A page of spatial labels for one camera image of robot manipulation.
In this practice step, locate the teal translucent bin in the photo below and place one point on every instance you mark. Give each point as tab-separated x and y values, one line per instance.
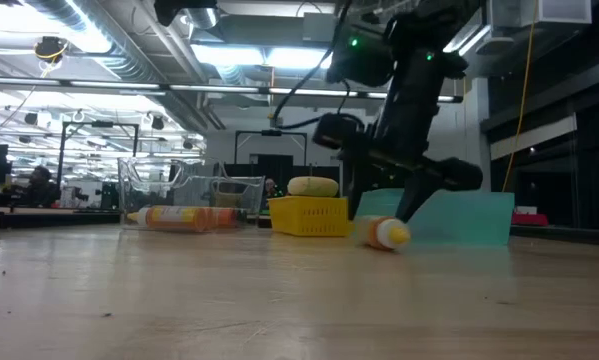
469	217

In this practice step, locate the yellow plastic basket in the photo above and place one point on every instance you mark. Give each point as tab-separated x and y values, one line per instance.
309	216

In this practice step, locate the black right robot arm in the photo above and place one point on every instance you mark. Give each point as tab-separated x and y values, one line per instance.
369	60

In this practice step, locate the orange glue bottle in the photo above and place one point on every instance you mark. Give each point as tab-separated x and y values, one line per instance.
379	232
224	218
176	218

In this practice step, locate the white ceiling unit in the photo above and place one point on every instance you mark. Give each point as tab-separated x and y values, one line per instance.
539	12

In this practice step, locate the clear plastic bin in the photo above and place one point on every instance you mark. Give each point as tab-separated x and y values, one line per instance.
144	185

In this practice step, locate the long ceiling light rail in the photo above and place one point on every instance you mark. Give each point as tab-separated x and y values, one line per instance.
129	86

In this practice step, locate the red box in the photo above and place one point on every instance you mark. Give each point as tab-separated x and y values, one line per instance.
529	220

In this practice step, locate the black overhead camera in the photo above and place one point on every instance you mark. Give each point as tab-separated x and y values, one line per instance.
179	10

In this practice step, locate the black workstation frame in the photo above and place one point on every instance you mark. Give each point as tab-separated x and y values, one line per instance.
99	123
271	132

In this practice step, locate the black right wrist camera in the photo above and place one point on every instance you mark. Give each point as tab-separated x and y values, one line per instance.
336	131

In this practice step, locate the silver ceiling duct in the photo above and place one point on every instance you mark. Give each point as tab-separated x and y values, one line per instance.
129	50

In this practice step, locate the person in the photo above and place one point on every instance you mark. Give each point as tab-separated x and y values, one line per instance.
270	187
41	187

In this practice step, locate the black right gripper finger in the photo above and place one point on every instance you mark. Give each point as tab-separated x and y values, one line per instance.
358	185
418	192

